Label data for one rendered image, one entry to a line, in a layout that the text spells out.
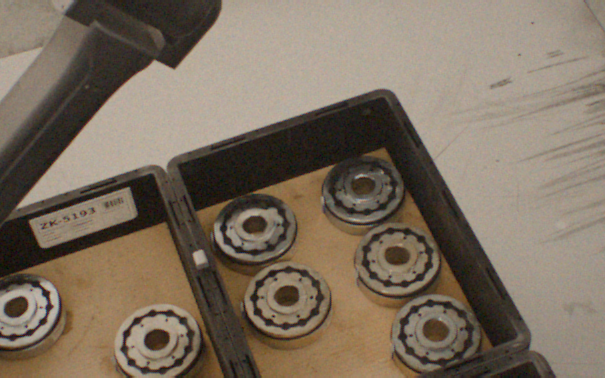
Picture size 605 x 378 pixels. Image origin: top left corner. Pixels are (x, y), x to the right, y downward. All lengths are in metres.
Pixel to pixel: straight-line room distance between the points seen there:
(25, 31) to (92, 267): 1.57
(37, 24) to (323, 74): 1.32
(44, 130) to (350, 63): 0.99
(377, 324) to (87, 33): 0.66
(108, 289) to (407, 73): 0.61
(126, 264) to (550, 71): 0.72
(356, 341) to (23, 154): 0.60
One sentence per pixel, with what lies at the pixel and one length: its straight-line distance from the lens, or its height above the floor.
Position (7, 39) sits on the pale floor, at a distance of 3.01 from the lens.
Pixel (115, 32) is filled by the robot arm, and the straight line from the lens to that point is 0.87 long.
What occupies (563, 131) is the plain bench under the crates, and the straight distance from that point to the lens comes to 1.76.
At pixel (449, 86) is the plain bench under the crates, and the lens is 1.80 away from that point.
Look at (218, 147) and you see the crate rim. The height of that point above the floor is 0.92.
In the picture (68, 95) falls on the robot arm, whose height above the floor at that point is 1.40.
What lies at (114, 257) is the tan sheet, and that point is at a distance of 1.51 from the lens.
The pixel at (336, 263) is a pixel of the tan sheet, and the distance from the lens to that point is 1.46.
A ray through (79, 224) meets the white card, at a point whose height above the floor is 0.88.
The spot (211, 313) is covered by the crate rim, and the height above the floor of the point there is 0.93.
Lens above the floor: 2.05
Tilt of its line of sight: 53 degrees down
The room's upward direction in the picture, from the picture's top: 7 degrees counter-clockwise
